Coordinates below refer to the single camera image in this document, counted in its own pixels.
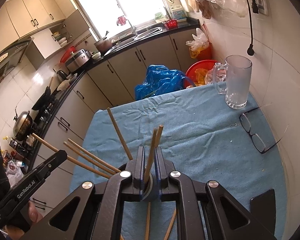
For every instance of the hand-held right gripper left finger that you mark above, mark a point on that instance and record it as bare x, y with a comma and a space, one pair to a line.
141, 175

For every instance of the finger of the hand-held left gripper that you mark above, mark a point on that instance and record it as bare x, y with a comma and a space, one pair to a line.
53, 163

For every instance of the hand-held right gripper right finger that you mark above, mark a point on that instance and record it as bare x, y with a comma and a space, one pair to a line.
158, 175

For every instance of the grey perforated utensil holder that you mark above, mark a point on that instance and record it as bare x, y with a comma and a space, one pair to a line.
150, 192

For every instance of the tan wooden chopstick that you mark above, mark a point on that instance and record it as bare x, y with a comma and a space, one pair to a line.
45, 142
154, 137
159, 133

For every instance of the bunch of wooden chopsticks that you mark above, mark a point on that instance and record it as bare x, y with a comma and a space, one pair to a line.
119, 132

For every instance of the person's left hand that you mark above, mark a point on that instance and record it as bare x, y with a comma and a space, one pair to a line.
35, 213

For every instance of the white red-print shopping bag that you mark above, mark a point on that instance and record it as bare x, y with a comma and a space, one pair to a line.
15, 173

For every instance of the blue tablecloth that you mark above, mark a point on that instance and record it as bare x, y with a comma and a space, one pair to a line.
190, 142

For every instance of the cluster of condiment bottles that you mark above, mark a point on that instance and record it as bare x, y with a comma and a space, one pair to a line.
10, 150

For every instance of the black gas stove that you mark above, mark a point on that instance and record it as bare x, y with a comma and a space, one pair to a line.
46, 115

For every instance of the steel wok with lid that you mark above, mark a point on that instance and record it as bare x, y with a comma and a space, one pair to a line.
22, 125

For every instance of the beige lower kitchen cabinets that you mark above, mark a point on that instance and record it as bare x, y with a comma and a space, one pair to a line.
72, 110

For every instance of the black frying pan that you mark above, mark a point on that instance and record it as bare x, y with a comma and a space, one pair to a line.
41, 102

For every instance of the white plate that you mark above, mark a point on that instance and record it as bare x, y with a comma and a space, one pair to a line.
63, 85

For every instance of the steel electric kettle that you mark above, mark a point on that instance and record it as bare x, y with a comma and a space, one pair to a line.
61, 75

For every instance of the silver paper clip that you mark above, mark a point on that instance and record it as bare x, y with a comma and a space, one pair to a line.
233, 125

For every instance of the blue plastic bag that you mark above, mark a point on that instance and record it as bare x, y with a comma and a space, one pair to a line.
160, 80

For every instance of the black-rimmed eyeglasses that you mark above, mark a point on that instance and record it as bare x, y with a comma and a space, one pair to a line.
251, 134

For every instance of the silver rice cooker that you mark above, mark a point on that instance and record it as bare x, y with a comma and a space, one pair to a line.
77, 60

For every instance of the large red plastic basin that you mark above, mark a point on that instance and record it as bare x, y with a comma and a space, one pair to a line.
192, 71

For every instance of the black smartphone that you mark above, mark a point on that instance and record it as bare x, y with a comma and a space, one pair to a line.
265, 202

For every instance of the black kitchen countertop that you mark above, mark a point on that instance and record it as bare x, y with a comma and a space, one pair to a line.
97, 62

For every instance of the range hood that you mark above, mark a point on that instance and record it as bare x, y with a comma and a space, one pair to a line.
5, 60

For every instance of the small white bowl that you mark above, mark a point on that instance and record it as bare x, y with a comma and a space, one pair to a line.
95, 55

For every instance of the clear glass mug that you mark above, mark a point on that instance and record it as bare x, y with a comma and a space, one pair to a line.
237, 85

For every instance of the stack of white dishes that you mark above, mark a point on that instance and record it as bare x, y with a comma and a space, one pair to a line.
61, 40

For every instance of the brown cooking pot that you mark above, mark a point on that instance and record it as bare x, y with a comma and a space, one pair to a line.
103, 45

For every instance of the orange plastic bucket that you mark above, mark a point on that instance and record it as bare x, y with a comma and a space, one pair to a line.
205, 52

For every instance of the crumpled white plastic bag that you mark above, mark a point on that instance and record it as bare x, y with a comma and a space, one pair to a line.
198, 38

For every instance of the steel kitchen sink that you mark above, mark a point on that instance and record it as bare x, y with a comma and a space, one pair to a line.
145, 32

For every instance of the steel sink faucet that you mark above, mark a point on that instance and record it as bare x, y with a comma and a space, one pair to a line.
133, 30

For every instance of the small red plastic basket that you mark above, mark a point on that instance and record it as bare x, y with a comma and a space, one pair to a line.
170, 24

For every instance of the pink hanging cloth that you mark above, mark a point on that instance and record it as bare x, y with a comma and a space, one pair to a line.
121, 20

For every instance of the kitchen window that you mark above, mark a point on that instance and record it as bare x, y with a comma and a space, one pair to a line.
110, 10

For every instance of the white detergent jug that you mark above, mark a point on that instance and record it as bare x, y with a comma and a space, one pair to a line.
178, 12

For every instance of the beige upper wall cabinets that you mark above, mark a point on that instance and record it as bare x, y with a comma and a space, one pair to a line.
27, 10

